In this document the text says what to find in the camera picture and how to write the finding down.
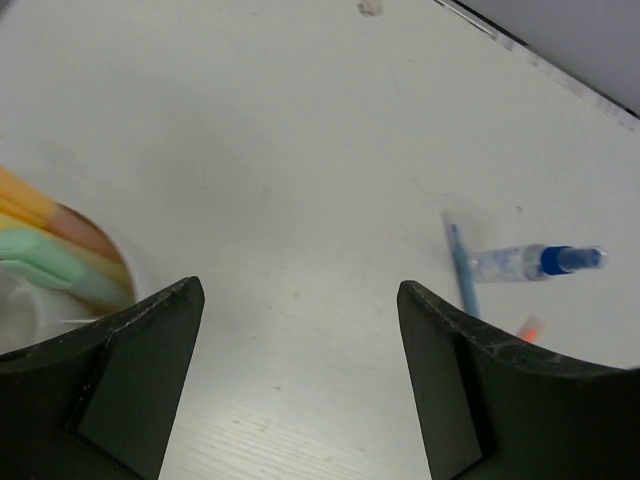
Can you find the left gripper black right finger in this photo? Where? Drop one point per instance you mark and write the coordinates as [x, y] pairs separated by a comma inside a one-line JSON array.
[[493, 406]]

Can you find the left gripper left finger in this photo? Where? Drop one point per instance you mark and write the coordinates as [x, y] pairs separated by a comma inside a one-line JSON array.
[[100, 402]]

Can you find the orange pencil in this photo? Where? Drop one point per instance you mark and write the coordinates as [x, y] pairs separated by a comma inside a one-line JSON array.
[[531, 329]]

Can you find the blue pen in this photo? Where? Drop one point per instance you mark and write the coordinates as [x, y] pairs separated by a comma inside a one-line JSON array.
[[460, 259]]

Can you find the green marker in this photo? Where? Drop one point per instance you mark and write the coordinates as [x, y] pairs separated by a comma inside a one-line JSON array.
[[44, 263]]

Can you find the pink highlighter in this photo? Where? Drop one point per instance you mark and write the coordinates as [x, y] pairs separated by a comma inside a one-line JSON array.
[[69, 225]]

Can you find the white divided round container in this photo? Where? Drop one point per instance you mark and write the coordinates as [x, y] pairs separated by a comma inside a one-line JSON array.
[[31, 314]]

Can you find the small bottle blue cap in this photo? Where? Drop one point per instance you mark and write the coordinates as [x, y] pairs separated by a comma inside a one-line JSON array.
[[534, 263]]

